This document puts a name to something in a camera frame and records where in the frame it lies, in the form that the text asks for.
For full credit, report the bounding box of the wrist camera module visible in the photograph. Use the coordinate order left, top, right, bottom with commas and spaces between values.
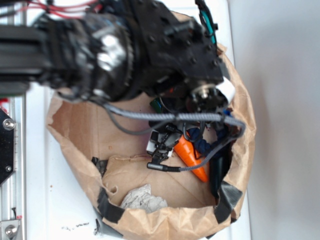
146, 123, 183, 165

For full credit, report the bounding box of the crumpled grey paper ball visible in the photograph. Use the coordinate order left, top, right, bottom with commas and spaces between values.
120, 184, 168, 213

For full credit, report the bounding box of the brown paper bag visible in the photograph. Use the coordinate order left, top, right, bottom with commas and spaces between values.
45, 10, 257, 240

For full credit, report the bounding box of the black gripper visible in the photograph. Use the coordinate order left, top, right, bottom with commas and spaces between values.
134, 0, 236, 112

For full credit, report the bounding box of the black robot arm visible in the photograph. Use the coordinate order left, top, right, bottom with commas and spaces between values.
0, 0, 236, 112

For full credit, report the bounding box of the orange toy carrot green top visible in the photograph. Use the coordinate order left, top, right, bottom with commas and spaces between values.
173, 135, 209, 183

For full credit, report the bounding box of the aluminium extrusion rail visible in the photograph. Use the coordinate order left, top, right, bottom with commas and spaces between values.
0, 0, 27, 240

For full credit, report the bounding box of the grey braided cable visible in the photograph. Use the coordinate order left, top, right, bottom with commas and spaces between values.
102, 103, 247, 174

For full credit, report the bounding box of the dark blue rope toy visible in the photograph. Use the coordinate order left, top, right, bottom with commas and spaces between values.
187, 122, 230, 156

